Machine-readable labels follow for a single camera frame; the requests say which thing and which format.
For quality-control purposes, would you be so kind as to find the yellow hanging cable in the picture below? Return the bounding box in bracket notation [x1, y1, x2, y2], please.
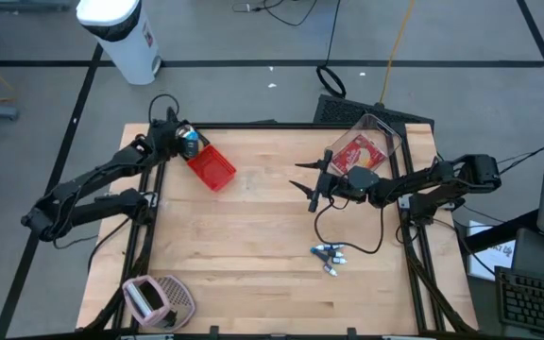
[378, 0, 417, 108]

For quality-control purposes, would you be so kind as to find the red plastic mesh basket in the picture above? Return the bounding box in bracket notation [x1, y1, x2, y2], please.
[185, 144, 237, 193]

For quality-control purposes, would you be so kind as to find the pink mesh desk organizer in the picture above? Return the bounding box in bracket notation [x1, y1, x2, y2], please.
[121, 273, 196, 332]

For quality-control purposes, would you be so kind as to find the clear plastic bin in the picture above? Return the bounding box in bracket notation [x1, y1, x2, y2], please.
[323, 112, 403, 186]

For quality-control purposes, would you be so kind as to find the dark blue marker pen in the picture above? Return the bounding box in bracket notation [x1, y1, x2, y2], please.
[310, 248, 344, 264]

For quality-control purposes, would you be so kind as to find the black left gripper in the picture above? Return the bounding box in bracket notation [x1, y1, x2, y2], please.
[150, 117, 202, 162]

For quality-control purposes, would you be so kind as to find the red popcorn packet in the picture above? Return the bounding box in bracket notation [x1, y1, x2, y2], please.
[331, 134, 389, 177]

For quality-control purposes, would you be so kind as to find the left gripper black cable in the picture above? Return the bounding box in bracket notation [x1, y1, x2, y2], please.
[147, 93, 181, 125]

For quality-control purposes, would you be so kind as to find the white paper sheet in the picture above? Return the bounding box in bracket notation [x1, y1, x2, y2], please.
[467, 219, 518, 282]

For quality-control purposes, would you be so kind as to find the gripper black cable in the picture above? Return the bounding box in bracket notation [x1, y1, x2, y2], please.
[147, 93, 181, 125]
[313, 197, 385, 255]

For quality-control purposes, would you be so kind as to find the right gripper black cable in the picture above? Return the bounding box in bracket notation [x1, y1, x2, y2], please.
[313, 197, 385, 255]

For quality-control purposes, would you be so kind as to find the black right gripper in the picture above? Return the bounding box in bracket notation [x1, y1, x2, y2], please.
[288, 150, 349, 213]

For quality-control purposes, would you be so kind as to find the black keyboard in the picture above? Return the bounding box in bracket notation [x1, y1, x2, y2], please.
[494, 265, 544, 338]

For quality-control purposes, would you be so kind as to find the black hanging cable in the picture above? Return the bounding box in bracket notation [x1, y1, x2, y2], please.
[315, 0, 348, 99]

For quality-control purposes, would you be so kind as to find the blue frosted toy donut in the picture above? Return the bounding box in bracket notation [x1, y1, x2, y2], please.
[177, 125, 202, 160]

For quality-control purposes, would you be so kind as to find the white trash can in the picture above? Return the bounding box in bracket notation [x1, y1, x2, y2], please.
[76, 0, 163, 87]

